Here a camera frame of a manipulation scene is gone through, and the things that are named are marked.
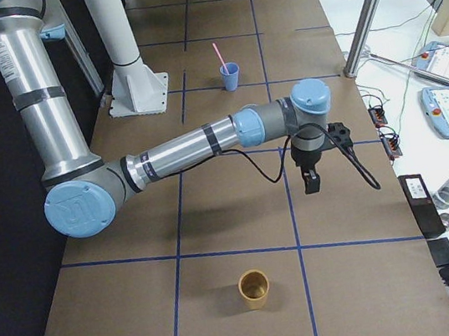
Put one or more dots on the teach pendant far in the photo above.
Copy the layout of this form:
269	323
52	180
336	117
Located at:
434	59

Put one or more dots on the yellow bamboo cup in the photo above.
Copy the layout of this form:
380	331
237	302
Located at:
254	287

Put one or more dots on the black connector block right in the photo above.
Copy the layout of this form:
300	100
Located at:
377	114

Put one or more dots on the aluminium frame post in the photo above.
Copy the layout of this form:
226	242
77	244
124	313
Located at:
366	17

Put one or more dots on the reacher grabber tool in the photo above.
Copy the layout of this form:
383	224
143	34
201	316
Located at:
428	75

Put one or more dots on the white camera mast pedestal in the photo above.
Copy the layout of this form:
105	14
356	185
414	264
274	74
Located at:
136	89

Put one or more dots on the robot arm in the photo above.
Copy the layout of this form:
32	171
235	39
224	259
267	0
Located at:
85	192

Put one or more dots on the black box with label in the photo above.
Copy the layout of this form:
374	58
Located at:
422	206

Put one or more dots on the pink chopstick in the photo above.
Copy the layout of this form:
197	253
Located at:
220	58

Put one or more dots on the blue ribbed plastic cup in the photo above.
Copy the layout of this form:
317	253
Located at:
230	76

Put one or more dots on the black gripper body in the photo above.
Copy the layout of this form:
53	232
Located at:
306	159

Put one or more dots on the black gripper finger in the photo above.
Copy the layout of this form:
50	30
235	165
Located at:
311	181

